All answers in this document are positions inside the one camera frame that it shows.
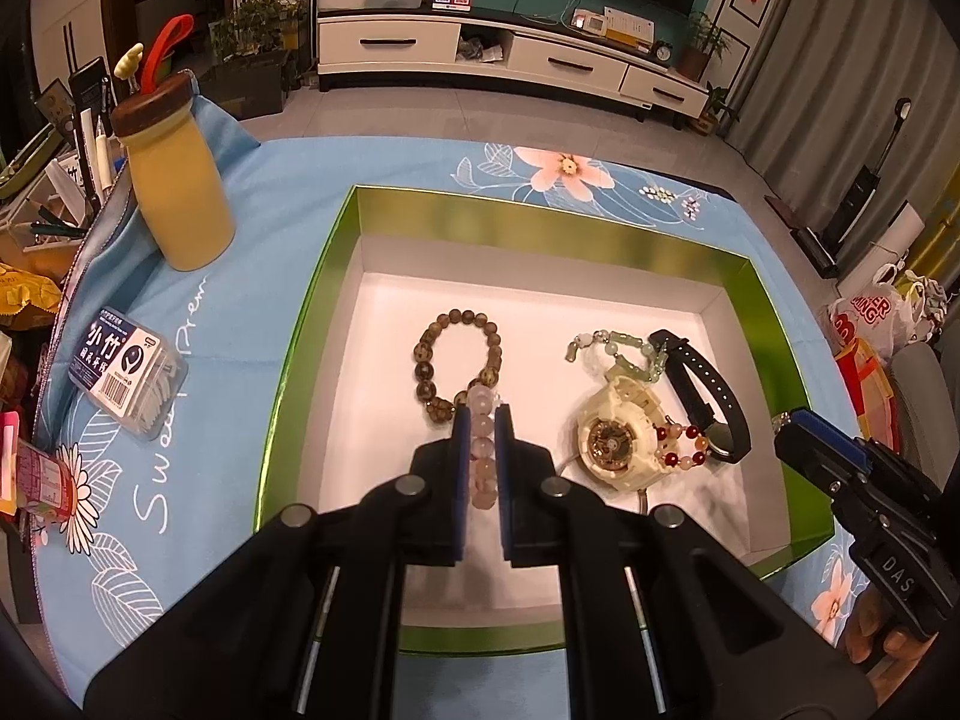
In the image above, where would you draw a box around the black wristwatch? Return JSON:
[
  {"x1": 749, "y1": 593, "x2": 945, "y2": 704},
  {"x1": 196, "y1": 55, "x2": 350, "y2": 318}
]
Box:
[{"x1": 649, "y1": 328, "x2": 753, "y2": 464}]

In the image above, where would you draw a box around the gold snack wrapper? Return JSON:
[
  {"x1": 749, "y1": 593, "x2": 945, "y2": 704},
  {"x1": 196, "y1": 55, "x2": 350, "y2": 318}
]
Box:
[{"x1": 0, "y1": 262, "x2": 65, "y2": 331}]

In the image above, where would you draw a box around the cream wristwatch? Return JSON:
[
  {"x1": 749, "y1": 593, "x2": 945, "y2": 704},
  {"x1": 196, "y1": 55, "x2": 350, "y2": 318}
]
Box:
[{"x1": 576, "y1": 356, "x2": 676, "y2": 494}]

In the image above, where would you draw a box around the leafy plant in black planter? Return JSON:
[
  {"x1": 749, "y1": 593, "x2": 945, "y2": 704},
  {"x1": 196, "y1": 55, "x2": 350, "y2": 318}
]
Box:
[{"x1": 199, "y1": 0, "x2": 310, "y2": 121}]

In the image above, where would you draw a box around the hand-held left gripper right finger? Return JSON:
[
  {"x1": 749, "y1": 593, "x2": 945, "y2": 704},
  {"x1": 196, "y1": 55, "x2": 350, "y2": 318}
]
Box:
[{"x1": 493, "y1": 403, "x2": 878, "y2": 720}]

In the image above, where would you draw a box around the brown bead bracelet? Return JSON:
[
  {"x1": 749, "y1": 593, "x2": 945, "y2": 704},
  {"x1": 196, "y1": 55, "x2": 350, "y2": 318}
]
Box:
[{"x1": 411, "y1": 307, "x2": 502, "y2": 425}]

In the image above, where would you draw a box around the clear floss pick box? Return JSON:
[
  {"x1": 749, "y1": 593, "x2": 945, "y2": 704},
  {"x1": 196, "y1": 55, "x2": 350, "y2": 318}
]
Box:
[{"x1": 66, "y1": 306, "x2": 188, "y2": 440}]

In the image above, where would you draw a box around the green cardboard box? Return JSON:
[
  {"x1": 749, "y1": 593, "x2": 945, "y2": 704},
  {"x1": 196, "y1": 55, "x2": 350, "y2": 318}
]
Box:
[{"x1": 251, "y1": 184, "x2": 835, "y2": 653}]

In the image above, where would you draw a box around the red paper bag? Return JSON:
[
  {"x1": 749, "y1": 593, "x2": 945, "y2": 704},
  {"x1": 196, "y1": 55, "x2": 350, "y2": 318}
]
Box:
[{"x1": 836, "y1": 337, "x2": 897, "y2": 436}]

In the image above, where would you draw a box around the white tall cabinet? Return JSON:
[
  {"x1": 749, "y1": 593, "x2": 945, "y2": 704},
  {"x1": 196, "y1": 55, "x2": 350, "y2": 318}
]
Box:
[{"x1": 30, "y1": 0, "x2": 140, "y2": 91}]

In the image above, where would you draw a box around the small potted plant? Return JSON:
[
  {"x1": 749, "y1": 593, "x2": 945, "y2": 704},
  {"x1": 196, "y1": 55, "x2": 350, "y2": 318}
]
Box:
[{"x1": 690, "y1": 82, "x2": 740, "y2": 137}]

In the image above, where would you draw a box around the yellow curtain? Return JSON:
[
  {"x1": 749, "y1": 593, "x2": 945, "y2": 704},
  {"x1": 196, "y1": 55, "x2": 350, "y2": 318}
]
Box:
[{"x1": 922, "y1": 165, "x2": 960, "y2": 263}]

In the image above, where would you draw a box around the yellow and white box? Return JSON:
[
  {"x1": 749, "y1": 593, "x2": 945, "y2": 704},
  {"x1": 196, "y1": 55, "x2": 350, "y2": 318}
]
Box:
[{"x1": 604, "y1": 6, "x2": 653, "y2": 46}]

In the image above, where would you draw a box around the crumpled patterned cloth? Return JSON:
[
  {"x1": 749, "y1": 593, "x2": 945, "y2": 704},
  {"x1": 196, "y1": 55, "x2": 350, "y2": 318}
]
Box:
[{"x1": 896, "y1": 270, "x2": 944, "y2": 342}]

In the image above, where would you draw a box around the grey curtain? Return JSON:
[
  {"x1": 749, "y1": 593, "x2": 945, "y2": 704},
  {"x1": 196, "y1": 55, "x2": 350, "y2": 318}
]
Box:
[{"x1": 724, "y1": 0, "x2": 960, "y2": 226}]

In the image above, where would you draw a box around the desk organizer with pens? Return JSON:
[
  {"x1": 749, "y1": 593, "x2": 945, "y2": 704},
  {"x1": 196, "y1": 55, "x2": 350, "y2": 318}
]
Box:
[{"x1": 0, "y1": 56, "x2": 136, "y2": 256}]

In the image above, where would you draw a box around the white printed plastic bag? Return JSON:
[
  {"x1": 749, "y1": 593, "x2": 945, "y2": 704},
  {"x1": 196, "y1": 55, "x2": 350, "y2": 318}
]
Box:
[{"x1": 827, "y1": 262, "x2": 920, "y2": 361}]

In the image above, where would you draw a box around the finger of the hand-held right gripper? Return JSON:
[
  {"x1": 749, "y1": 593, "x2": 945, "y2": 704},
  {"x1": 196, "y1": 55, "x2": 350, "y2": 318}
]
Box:
[{"x1": 772, "y1": 406, "x2": 875, "y2": 500}]

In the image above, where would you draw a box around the red and white bead bracelet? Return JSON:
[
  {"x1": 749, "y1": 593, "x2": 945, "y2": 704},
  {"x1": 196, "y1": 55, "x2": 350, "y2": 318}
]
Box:
[{"x1": 651, "y1": 420, "x2": 715, "y2": 470}]

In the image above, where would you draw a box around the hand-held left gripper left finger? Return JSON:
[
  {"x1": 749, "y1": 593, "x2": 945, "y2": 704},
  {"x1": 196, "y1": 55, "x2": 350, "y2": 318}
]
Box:
[{"x1": 82, "y1": 403, "x2": 475, "y2": 720}]

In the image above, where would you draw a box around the green jade bead bracelet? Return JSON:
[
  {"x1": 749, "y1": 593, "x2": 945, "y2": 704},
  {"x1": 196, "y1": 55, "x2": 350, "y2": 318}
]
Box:
[{"x1": 565, "y1": 328, "x2": 668, "y2": 385}]

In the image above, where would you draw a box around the yellow bottle with brown lid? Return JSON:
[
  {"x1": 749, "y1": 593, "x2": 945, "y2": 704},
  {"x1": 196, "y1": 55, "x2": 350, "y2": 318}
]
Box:
[{"x1": 111, "y1": 15, "x2": 237, "y2": 271}]

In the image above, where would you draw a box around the white television cabinet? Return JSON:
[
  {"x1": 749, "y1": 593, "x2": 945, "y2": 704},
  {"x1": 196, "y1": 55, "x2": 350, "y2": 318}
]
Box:
[{"x1": 315, "y1": 4, "x2": 710, "y2": 125}]

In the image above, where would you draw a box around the person's right hand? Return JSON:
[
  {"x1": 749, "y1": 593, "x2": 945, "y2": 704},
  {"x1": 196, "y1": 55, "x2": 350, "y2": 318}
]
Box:
[{"x1": 840, "y1": 585, "x2": 938, "y2": 674}]

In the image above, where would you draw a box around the black upright vacuum cleaner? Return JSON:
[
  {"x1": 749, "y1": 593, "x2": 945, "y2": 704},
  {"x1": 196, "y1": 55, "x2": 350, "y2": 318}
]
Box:
[{"x1": 795, "y1": 97, "x2": 912, "y2": 278}]

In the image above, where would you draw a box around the pink bead bracelet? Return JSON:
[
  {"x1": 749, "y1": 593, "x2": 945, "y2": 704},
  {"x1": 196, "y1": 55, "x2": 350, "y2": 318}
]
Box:
[{"x1": 454, "y1": 382, "x2": 502, "y2": 511}]

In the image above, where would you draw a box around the tall potted plant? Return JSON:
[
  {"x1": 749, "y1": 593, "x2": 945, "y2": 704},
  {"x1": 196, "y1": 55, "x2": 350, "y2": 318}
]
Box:
[{"x1": 677, "y1": 11, "x2": 732, "y2": 83}]

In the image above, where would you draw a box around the white paper roll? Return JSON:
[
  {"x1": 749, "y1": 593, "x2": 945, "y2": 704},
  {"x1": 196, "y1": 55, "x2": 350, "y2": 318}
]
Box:
[{"x1": 836, "y1": 201, "x2": 925, "y2": 293}]

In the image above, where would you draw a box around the grey chair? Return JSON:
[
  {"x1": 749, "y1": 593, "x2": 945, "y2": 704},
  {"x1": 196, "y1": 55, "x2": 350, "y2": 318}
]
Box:
[{"x1": 889, "y1": 341, "x2": 960, "y2": 481}]

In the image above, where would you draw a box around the pink snack packet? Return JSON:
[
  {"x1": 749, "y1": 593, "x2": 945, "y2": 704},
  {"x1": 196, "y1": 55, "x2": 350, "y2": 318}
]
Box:
[{"x1": 15, "y1": 439, "x2": 76, "y2": 526}]

